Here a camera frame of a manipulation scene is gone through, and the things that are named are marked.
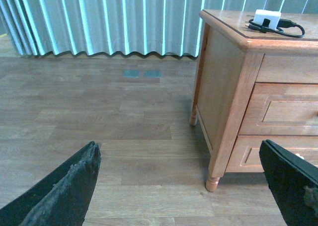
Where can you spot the white charger block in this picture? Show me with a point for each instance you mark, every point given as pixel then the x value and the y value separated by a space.
pixel 272 16

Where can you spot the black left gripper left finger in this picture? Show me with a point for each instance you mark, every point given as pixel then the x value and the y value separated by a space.
pixel 61 198

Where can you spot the light wooden nightstand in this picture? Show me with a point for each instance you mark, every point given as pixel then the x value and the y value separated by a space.
pixel 232 59

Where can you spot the pale green pleated curtain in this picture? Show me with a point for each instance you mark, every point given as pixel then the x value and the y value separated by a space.
pixel 38 27

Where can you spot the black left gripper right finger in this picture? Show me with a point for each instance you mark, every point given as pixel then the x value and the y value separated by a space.
pixel 293 183

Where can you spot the wooden drawer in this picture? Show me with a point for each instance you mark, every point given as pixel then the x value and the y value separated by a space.
pixel 282 109
pixel 245 154

